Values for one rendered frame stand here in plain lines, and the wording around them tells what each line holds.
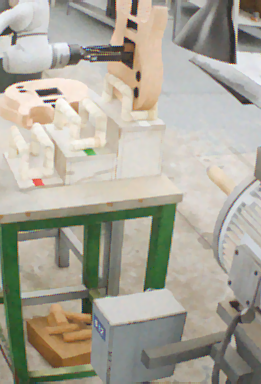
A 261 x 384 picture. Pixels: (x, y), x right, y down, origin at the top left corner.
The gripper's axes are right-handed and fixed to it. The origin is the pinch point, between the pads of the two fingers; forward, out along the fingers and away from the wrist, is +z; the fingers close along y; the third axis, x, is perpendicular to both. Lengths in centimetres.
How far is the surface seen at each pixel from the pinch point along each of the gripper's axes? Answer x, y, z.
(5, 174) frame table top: -39, 2, -38
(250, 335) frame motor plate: -19, 119, -19
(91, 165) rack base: -32.5, 14.0, -12.7
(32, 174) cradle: -35.0, 11.5, -30.7
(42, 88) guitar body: -32, -60, -9
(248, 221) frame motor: -1, 106, -18
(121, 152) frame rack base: -29.0, 14.0, -3.8
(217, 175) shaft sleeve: -5, 79, -10
